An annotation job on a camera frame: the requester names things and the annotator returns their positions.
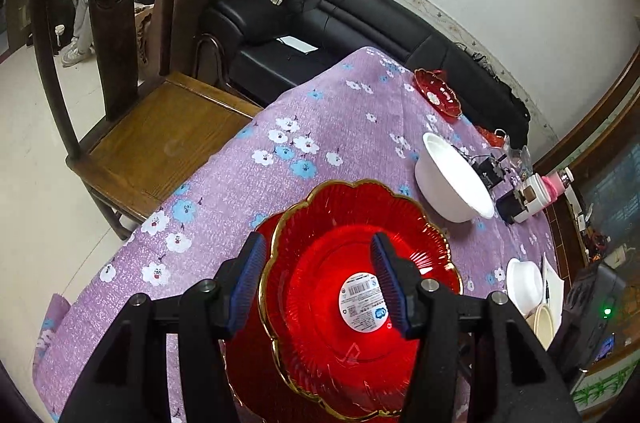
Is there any pink bottle with knit sleeve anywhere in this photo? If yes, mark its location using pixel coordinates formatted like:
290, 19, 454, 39
542, 168, 576, 199

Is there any red plate with gold lettering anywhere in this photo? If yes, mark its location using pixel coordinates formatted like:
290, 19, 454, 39
222, 213, 416, 423

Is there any small red plate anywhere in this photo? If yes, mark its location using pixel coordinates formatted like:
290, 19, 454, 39
414, 68, 462, 120

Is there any dark wooden chair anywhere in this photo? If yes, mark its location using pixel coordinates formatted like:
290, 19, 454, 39
30, 0, 263, 240

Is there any white paper on sofa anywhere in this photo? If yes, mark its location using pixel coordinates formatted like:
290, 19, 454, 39
276, 36, 318, 54

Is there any wooden door frame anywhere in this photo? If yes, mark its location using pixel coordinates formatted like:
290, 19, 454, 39
532, 48, 640, 176

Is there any black electronic device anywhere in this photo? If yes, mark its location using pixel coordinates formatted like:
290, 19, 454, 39
474, 154, 505, 190

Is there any cream plastic bowl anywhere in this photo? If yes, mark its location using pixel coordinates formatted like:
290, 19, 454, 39
532, 303, 557, 351

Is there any upturned white foam bowl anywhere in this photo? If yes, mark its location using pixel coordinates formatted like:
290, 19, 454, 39
506, 258, 544, 319

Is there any round white paper bowl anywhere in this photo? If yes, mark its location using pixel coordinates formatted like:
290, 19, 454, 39
414, 132, 497, 224

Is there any red plate with white sticker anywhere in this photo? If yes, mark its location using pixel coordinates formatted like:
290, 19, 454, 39
257, 180, 463, 421

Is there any white paper sheet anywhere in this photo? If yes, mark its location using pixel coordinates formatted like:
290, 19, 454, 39
541, 252, 566, 304

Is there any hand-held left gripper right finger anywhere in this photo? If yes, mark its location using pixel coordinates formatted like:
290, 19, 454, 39
370, 232, 583, 423

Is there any black box with wooden knob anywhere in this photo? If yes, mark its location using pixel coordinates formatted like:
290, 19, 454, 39
496, 188, 527, 225

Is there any purple floral tablecloth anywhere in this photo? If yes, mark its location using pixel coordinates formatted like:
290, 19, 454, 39
32, 46, 563, 423

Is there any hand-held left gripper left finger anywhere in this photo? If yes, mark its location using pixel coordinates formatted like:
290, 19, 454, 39
59, 232, 268, 423

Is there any black leather sofa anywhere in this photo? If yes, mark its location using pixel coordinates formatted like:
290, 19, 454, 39
200, 0, 531, 144

